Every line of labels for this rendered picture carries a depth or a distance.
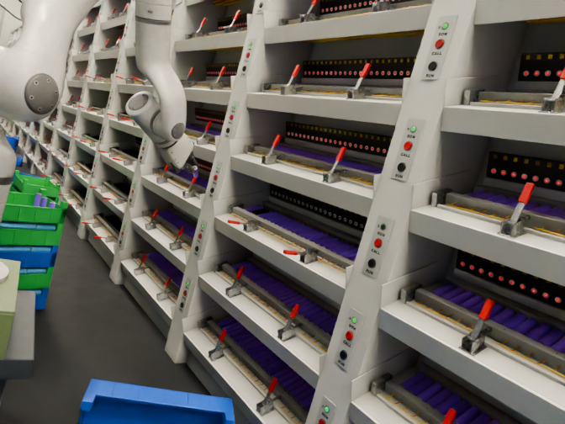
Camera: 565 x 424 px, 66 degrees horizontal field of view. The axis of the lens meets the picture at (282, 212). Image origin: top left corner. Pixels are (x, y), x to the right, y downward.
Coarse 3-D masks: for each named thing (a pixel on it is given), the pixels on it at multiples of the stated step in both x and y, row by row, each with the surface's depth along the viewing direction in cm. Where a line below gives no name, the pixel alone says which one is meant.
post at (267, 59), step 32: (256, 0) 138; (288, 0) 135; (256, 32) 135; (256, 64) 134; (288, 64) 141; (224, 128) 142; (256, 128) 140; (224, 160) 139; (224, 192) 139; (256, 192) 146; (192, 256) 146; (192, 288) 143
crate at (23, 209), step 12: (12, 192) 155; (12, 204) 138; (24, 204) 160; (48, 204) 160; (60, 204) 152; (12, 216) 139; (24, 216) 142; (36, 216) 145; (48, 216) 148; (60, 216) 151
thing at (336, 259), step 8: (240, 216) 134; (248, 216) 132; (256, 216) 130; (264, 224) 125; (272, 224) 124; (272, 232) 122; (280, 232) 119; (288, 232) 117; (280, 240) 116; (288, 240) 115; (296, 240) 113; (304, 240) 112; (296, 248) 111; (304, 248) 111; (320, 248) 107; (320, 256) 106; (328, 256) 104; (336, 256) 102; (328, 264) 101; (336, 264) 102; (344, 264) 99; (352, 264) 98; (344, 272) 97
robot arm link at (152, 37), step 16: (144, 32) 108; (160, 32) 109; (144, 48) 110; (160, 48) 111; (144, 64) 112; (160, 64) 113; (160, 80) 112; (176, 80) 115; (160, 96) 112; (176, 96) 114; (160, 112) 118; (176, 112) 115; (160, 128) 116; (176, 128) 117
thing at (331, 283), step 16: (224, 208) 140; (240, 208) 141; (288, 208) 137; (224, 224) 133; (336, 224) 120; (240, 240) 127; (256, 240) 119; (272, 240) 119; (272, 256) 114; (288, 256) 109; (288, 272) 109; (304, 272) 103; (320, 272) 100; (336, 272) 100; (320, 288) 99; (336, 288) 94
